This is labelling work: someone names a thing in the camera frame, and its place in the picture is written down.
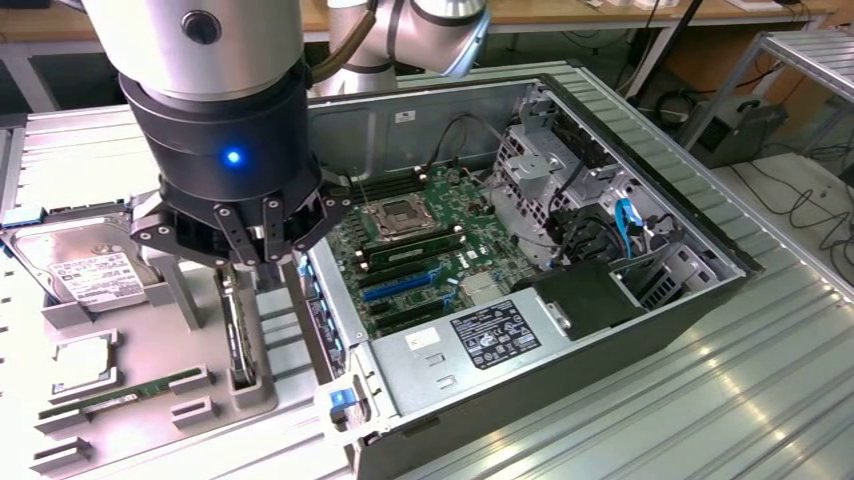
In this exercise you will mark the graphics card with silver bracket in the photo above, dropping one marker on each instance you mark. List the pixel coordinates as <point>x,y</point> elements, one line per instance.
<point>237,340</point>

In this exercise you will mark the wooden desk with metal frame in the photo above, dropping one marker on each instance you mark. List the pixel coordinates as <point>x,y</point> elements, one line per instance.
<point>568,12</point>

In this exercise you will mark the green loose RAM stick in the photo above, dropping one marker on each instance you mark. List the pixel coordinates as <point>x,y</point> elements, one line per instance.
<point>121,397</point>

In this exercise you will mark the silver chipset heatsink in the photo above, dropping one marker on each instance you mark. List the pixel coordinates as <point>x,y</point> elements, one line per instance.
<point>484,290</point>

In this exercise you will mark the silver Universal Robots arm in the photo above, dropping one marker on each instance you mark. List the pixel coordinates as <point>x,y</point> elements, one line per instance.
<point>201,50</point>

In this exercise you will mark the grey plastic parts rack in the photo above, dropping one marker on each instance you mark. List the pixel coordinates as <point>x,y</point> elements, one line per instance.
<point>147,360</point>

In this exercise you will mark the grey power supply unit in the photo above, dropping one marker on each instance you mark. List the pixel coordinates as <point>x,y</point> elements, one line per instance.
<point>428,370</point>

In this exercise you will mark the black box device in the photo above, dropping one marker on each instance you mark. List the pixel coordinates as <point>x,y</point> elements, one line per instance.
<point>741,135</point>

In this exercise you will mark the black plastic shroud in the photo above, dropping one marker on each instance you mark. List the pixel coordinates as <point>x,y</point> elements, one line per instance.
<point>588,300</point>

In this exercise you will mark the thin socket locking lever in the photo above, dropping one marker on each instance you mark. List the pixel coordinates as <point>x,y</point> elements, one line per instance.
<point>363,190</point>

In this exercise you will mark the metal slat side table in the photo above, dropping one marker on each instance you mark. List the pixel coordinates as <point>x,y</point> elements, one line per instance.
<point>821,55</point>

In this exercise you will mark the silver hard disk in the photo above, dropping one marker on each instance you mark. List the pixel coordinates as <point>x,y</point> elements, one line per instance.
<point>74,270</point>

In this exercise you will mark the open grey PC case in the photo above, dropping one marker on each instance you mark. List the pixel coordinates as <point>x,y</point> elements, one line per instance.
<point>534,425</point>

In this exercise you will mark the hard disk drive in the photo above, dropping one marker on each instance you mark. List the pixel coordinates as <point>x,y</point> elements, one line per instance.
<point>23,218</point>

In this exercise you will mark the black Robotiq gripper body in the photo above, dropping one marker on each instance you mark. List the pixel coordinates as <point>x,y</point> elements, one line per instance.
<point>221,140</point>

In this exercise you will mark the silver disk bay cage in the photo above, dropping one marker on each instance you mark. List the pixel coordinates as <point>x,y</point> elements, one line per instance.
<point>534,165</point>

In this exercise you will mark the long black expansion slot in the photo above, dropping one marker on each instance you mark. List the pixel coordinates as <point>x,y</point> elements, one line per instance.
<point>409,311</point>
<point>394,273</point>
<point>413,324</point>

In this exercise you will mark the installed RAM stick with label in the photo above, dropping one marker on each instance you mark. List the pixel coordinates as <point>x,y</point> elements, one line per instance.
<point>414,252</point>

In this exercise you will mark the blue expansion slot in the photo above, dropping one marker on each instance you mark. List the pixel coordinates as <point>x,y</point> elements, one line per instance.
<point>397,289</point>

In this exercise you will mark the silver CPU chip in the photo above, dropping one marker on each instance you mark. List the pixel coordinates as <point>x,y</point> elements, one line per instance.
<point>81,365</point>

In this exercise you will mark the green motherboard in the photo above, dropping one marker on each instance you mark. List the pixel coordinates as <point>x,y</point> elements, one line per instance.
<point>468,225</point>

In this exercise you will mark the blue case latch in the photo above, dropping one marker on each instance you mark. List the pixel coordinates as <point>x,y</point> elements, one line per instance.
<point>342,398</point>

